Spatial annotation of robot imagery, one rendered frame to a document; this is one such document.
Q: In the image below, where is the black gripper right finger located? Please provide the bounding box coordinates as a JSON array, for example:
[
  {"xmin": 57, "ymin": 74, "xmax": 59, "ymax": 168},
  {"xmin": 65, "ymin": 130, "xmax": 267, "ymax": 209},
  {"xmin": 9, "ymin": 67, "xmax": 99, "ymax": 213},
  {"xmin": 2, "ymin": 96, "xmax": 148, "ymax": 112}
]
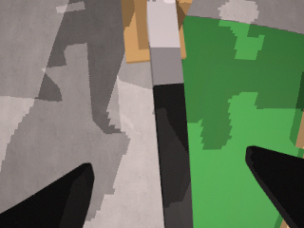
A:
[{"xmin": 246, "ymin": 145, "xmax": 304, "ymax": 228}]

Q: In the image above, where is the red and grey golf putter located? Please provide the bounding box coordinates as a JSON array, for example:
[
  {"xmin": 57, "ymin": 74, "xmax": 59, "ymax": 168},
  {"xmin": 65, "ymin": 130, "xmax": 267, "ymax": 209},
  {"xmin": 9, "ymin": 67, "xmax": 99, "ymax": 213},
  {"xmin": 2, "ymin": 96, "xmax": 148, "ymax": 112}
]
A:
[{"xmin": 145, "ymin": 0, "xmax": 194, "ymax": 228}]

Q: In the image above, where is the green putting mat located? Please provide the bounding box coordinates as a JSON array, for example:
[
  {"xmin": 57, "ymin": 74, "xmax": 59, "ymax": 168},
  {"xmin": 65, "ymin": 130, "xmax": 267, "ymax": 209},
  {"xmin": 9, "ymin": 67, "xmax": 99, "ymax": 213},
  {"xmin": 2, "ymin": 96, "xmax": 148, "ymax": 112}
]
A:
[{"xmin": 181, "ymin": 16, "xmax": 304, "ymax": 228}]

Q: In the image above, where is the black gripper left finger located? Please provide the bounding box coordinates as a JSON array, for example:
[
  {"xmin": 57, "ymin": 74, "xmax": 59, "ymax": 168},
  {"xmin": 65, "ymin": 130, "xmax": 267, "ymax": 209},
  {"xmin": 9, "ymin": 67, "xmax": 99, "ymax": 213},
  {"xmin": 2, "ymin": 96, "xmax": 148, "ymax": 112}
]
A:
[{"xmin": 0, "ymin": 163, "xmax": 95, "ymax": 228}]

